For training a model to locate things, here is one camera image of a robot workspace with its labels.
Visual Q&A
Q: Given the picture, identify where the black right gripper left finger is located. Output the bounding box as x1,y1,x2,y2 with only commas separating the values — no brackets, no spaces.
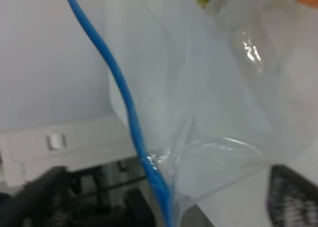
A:
0,166,70,227

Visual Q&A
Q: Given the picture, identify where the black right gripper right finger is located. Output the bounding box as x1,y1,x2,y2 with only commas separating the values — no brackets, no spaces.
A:
267,165,318,227

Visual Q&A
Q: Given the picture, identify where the clear zip bag blue seal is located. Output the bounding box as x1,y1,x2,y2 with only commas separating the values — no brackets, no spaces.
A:
67,0,318,227

